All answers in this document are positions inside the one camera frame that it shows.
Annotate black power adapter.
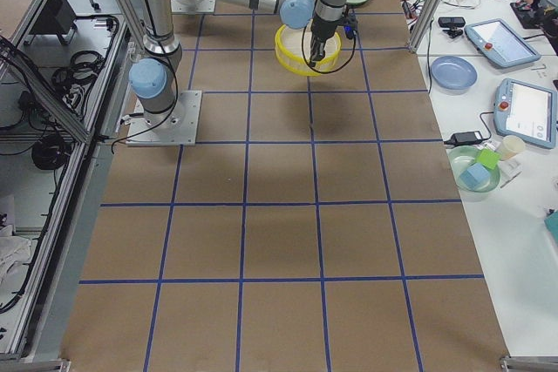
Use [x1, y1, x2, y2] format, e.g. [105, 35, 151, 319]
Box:
[444, 131, 485, 147]

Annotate green cube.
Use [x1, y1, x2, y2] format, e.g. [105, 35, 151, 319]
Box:
[475, 148, 500, 170]

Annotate white cloth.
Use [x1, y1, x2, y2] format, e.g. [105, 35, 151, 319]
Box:
[0, 195, 32, 286]

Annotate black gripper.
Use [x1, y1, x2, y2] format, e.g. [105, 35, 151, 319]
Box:
[310, 0, 345, 64]

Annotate blue plate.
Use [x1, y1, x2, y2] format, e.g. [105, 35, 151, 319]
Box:
[430, 56, 478, 91]

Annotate blue cube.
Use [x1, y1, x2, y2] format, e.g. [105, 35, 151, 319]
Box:
[458, 163, 491, 191]

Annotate paper cup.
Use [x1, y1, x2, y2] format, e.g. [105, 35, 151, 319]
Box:
[496, 135, 526, 160]

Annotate upper teach pendant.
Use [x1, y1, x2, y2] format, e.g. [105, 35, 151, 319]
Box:
[464, 18, 541, 68]

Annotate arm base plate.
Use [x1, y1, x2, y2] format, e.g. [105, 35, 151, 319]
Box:
[126, 91, 202, 146]
[171, 0, 216, 15]

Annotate black webcam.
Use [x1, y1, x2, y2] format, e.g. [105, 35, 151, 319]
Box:
[438, 17, 466, 39]

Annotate lower teach pendant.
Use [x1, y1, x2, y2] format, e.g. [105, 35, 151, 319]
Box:
[493, 78, 557, 149]

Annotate yellow steamer layer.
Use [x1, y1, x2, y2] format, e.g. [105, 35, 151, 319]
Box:
[275, 24, 342, 77]

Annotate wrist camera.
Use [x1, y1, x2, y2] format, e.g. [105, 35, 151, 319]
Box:
[342, 11, 358, 40]

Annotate teach pendant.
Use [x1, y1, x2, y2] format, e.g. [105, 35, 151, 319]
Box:
[493, 78, 557, 149]
[464, 18, 541, 68]

